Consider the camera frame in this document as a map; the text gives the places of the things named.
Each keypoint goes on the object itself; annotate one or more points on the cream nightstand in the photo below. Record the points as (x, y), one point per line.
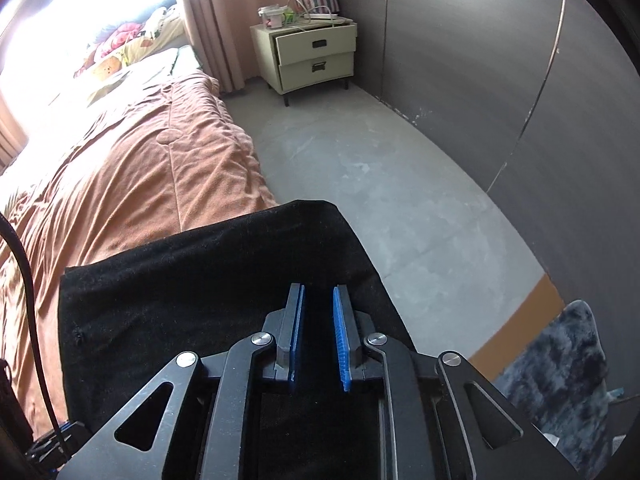
(310, 70)

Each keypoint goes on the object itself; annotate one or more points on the pink curtain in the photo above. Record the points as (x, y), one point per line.
(215, 20)
(10, 130)

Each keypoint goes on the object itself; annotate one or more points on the white folded bedding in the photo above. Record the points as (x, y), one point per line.
(145, 72)

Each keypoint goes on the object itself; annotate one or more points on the grey fluffy rug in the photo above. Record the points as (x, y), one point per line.
(560, 360)

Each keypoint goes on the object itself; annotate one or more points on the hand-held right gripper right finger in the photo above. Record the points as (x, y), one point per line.
(342, 340)

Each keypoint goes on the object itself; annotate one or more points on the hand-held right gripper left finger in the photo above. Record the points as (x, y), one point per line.
(296, 330)

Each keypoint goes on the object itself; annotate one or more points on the cream printed pillow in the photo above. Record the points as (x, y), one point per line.
(145, 42)

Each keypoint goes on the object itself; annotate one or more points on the bed with brown blanket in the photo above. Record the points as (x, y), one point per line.
(125, 175)

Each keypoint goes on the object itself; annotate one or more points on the black pants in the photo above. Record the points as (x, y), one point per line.
(200, 270)

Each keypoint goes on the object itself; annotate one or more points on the white cup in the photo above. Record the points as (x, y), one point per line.
(271, 16)

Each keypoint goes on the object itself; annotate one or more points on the pink cloth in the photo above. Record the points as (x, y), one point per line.
(120, 42)

